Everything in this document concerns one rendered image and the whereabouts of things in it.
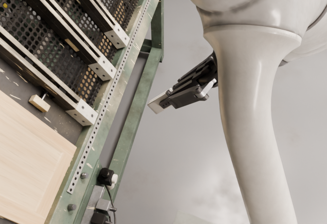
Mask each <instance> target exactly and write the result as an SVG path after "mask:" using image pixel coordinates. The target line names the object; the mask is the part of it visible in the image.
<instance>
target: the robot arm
mask: <svg viewBox="0 0 327 224"><path fill-rule="evenodd" d="M191 1H192V2H193V3H194V4H195V5H196V9H197V11H198V13H199V15H200V18H201V22H202V26H203V38H204V39H205V40H206V41H207V42H208V43H209V44H210V45H211V47H212V48H213V52H212V54H211V55H209V56H208V57H207V58H206V59H205V60H203V61H202V62H201V63H199V64H198V65H197V66H195V67H194V68H193V69H191V70H190V71H189V72H187V73H186V74H185V75H184V76H182V77H181V78H179V79H178V80H177V81H178V83H176V84H175V85H173V87H172V88H170V89H168V90H167V91H165V92H163V93H162V94H160V95H158V96H157V97H155V98H154V99H152V100H150V101H149V102H148V104H147V106H148V107H149V108H150V109H151V110H152V111H153V112H154V113H155V114H159V113H160V112H162V111H164V110H166V109H167V108H169V107H171V106H173V107H174V108H175V109H178V108H181V107H183V106H186V105H189V104H192V103H195V102H198V101H206V100H207V99H208V98H209V95H208V93H207V92H208V91H209V90H210V89H211V88H215V87H218V100H219V110H220V117H221V123H222V128H223V132H224V136H225V140H226V144H227V147H228V151H229V154H230V158H231V161H232V164H233V168H234V171H235V174H236V178H237V182H238V185H239V188H240V192H241V195H242V199H243V202H244V205H245V208H246V212H247V215H248V219H249V222H250V224H297V219H296V215H295V212H294V208H293V204H292V200H291V195H290V192H289V188H288V184H287V181H286V177H285V173H284V169H283V166H282V162H281V158H280V154H279V151H278V147H277V143H276V139H275V136H274V131H273V124H272V117H271V96H272V87H273V81H274V77H275V73H276V70H277V68H278V67H280V66H284V65H286V64H287V63H288V62H291V61H293V60H295V59H299V58H303V57H308V56H312V55H314V54H317V53H319V52H322V51H324V50H326V49H327V0H191Z"/></svg>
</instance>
